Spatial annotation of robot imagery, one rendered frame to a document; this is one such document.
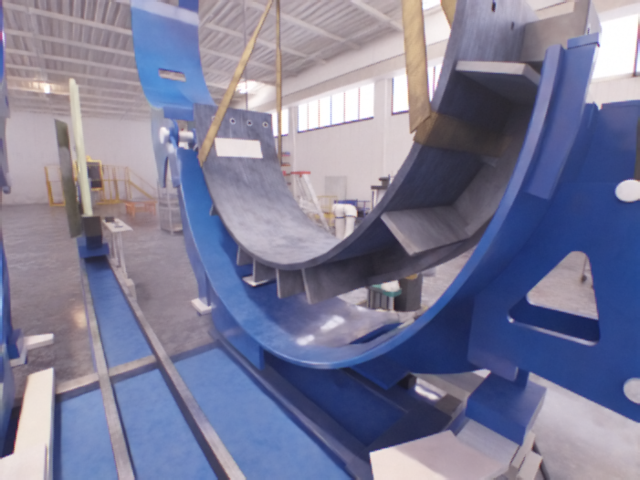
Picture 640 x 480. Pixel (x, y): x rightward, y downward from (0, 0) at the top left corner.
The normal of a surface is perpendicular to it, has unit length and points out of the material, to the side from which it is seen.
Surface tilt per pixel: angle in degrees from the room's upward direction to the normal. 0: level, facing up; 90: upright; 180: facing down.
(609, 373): 90
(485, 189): 90
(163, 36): 83
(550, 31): 90
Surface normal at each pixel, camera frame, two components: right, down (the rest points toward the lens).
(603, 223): -0.76, 0.13
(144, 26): 0.66, 0.09
